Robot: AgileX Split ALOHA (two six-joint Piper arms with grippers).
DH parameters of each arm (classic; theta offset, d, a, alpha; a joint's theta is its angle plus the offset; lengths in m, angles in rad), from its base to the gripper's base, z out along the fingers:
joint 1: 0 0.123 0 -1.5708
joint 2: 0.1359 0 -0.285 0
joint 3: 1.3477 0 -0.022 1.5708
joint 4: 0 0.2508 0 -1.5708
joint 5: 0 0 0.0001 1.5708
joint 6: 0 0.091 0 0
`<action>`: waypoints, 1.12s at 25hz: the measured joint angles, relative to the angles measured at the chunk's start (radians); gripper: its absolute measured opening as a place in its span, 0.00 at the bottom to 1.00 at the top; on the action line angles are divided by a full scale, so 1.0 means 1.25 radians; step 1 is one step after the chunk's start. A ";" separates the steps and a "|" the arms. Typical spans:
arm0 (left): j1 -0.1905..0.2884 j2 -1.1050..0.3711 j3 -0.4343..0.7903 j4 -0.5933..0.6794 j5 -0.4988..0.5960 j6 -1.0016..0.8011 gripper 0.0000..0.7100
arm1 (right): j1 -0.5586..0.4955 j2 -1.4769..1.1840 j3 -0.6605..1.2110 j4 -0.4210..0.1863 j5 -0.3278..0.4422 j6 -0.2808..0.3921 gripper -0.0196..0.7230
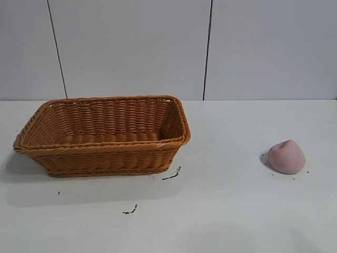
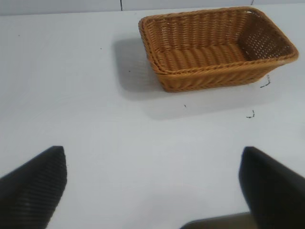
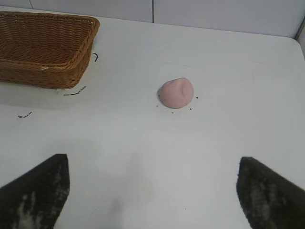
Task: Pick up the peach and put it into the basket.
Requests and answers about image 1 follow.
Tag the pink peach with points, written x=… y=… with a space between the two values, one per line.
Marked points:
x=287 y=158

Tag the brown woven wicker basket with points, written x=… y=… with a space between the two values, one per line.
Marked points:
x=105 y=158

